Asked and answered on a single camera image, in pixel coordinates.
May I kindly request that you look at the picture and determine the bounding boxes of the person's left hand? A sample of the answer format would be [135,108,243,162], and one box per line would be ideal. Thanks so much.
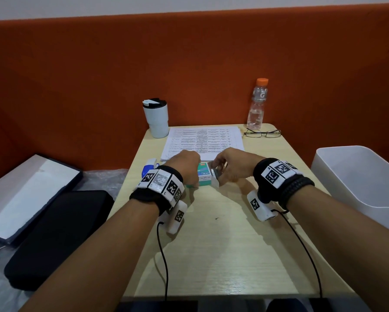
[163,149,202,189]

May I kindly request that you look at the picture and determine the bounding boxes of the black left camera cable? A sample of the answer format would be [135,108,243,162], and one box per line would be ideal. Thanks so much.
[156,221,169,301]

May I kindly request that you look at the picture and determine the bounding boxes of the person's right hand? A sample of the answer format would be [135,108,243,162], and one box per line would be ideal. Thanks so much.
[211,147,267,185]

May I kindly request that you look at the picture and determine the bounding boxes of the black right wristband with markers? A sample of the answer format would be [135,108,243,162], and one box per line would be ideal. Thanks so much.
[253,158,315,211]

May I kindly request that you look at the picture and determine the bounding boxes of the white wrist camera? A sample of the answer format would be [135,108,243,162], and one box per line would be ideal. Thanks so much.
[246,190,278,222]
[158,201,188,235]

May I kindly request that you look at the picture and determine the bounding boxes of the person's right forearm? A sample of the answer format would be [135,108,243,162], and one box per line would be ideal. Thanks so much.
[287,184,389,312]

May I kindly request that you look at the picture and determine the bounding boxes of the white tumbler with black lid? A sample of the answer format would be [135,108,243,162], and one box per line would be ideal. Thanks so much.
[142,98,170,139]

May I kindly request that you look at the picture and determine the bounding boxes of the small green and white box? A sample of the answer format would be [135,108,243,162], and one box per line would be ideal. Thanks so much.
[196,162,221,189]

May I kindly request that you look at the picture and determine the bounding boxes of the blue and white stapler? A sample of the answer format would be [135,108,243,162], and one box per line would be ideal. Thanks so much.
[141,158,159,180]

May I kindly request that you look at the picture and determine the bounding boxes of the black left wristband with markers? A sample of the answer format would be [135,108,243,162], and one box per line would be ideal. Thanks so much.
[129,165,184,216]

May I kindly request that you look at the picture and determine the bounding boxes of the black camera cable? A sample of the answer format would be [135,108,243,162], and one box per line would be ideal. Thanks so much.
[156,221,169,301]
[272,209,324,300]

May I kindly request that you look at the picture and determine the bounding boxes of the white flat box with dark edge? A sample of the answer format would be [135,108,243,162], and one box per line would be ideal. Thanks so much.
[0,154,84,247]

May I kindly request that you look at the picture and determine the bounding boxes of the black wristband with markers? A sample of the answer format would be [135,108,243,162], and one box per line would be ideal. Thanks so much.
[129,165,184,216]
[253,158,315,211]

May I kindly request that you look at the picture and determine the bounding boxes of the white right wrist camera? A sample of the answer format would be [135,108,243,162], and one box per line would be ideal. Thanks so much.
[246,190,278,222]

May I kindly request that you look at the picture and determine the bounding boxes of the printed paper sheet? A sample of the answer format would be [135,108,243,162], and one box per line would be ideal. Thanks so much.
[160,126,246,162]

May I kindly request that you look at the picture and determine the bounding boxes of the orange fabric partition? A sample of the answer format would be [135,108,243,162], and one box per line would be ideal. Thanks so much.
[0,2,389,189]

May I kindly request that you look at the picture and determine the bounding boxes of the clear bottle with orange cap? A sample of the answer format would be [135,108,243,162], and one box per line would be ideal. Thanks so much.
[246,78,269,130]

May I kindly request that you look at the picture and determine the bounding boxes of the black right camera cable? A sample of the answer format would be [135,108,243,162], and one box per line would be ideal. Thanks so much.
[272,209,324,300]

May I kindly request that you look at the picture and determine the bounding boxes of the black-framed eyeglasses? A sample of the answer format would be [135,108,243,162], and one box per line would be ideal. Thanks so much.
[243,128,282,139]

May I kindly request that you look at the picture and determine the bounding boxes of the white plastic bin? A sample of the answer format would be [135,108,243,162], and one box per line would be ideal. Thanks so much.
[310,145,389,233]

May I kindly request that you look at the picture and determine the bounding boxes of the black zipped case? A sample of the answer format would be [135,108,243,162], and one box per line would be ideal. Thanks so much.
[4,190,115,292]

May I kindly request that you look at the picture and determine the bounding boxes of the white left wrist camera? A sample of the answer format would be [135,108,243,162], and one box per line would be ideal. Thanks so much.
[158,201,188,235]

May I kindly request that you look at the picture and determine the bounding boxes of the person's left forearm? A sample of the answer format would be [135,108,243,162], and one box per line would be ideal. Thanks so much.
[19,190,161,312]

